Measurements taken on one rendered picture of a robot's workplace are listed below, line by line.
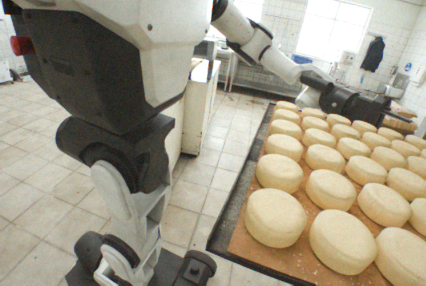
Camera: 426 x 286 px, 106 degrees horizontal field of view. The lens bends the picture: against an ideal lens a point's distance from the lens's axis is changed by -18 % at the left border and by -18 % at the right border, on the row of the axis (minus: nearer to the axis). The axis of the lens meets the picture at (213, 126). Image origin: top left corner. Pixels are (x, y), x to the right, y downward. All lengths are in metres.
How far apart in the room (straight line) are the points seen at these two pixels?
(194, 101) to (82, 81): 1.49
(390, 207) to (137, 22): 0.31
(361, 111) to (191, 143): 1.61
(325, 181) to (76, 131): 0.43
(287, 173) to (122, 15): 0.23
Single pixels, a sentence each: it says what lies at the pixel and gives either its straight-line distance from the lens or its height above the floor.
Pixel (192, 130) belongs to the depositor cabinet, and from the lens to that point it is 1.87.
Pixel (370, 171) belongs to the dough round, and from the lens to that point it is 0.29.
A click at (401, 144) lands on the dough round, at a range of 0.46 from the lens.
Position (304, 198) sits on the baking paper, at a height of 1.13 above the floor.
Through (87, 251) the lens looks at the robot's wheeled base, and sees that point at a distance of 1.12.
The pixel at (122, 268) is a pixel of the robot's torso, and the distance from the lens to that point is 0.72.
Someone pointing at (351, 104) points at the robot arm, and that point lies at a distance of 0.58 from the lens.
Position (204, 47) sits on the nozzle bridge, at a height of 1.11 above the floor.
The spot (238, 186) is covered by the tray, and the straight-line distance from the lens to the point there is 0.21.
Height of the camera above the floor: 1.27
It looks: 27 degrees down
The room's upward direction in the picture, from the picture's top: 9 degrees clockwise
